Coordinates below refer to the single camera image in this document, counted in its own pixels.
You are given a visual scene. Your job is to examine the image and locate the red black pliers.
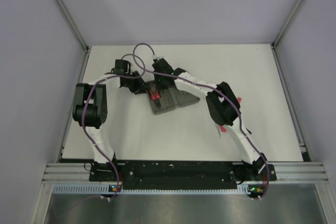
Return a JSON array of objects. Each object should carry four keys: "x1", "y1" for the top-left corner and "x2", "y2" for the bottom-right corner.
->
[{"x1": 149, "y1": 89, "x2": 161, "y2": 109}]

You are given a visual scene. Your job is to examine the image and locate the grey plastic tool case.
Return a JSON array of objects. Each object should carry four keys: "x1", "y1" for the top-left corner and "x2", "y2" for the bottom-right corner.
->
[{"x1": 146, "y1": 81, "x2": 200, "y2": 115}]

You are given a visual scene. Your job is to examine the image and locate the red utility knife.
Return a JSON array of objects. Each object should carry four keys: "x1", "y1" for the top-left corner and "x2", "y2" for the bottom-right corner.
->
[{"x1": 217, "y1": 125, "x2": 227, "y2": 133}]

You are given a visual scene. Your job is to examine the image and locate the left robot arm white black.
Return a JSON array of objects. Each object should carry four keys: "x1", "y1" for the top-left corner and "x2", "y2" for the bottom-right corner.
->
[{"x1": 72, "y1": 71, "x2": 143, "y2": 180}]

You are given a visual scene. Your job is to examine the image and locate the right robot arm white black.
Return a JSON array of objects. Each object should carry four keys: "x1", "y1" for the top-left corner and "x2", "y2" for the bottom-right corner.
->
[{"x1": 153, "y1": 71, "x2": 271, "y2": 180}]

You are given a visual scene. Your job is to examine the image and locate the clear test screwdriver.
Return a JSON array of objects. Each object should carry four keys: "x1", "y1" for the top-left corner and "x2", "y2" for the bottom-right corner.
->
[{"x1": 215, "y1": 125, "x2": 221, "y2": 137}]

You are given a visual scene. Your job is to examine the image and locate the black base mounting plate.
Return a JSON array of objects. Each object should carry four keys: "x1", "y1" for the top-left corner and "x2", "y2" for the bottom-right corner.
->
[{"x1": 89, "y1": 160, "x2": 277, "y2": 190}]

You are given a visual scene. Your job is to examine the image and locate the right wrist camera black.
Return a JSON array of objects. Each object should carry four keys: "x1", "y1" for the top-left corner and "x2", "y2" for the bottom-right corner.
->
[{"x1": 152, "y1": 58, "x2": 173, "y2": 74}]

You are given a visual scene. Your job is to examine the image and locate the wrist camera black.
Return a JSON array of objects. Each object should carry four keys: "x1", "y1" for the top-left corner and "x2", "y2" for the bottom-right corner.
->
[
  {"x1": 152, "y1": 58, "x2": 173, "y2": 74},
  {"x1": 113, "y1": 59, "x2": 131, "y2": 75}
]

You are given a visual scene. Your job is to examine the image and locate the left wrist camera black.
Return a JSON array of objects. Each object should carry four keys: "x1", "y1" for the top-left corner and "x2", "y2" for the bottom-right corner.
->
[{"x1": 113, "y1": 59, "x2": 131, "y2": 75}]

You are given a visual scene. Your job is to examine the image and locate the left aluminium corner post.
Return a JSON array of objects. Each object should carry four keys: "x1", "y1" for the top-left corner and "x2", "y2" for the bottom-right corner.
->
[{"x1": 39, "y1": 0, "x2": 91, "y2": 53}]

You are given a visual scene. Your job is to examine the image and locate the aluminium corner post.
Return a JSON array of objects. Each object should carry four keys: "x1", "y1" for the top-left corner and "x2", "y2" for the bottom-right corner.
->
[
  {"x1": 39, "y1": 0, "x2": 91, "y2": 53},
  {"x1": 271, "y1": 0, "x2": 325, "y2": 48}
]

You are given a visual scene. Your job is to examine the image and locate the right aluminium corner post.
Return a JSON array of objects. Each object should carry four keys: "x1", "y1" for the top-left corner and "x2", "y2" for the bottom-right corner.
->
[{"x1": 271, "y1": 0, "x2": 325, "y2": 48}]

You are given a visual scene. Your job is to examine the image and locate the aluminium front frame rail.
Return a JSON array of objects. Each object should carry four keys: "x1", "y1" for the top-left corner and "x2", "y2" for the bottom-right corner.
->
[{"x1": 42, "y1": 162, "x2": 329, "y2": 184}]

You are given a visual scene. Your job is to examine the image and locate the grey slotted cable duct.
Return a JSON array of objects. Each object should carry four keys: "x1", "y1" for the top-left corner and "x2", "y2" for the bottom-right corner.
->
[{"x1": 53, "y1": 184, "x2": 250, "y2": 195}]

